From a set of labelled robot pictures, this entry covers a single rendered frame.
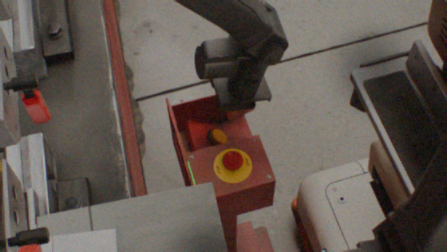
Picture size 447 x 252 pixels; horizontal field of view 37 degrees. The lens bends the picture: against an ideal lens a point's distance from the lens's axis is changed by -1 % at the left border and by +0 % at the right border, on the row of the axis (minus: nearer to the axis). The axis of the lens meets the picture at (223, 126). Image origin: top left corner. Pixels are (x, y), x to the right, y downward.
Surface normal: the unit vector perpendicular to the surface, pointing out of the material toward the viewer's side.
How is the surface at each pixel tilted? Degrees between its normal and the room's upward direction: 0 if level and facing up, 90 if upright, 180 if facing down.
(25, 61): 90
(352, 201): 0
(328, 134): 0
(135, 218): 0
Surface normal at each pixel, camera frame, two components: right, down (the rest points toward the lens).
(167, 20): -0.01, -0.50
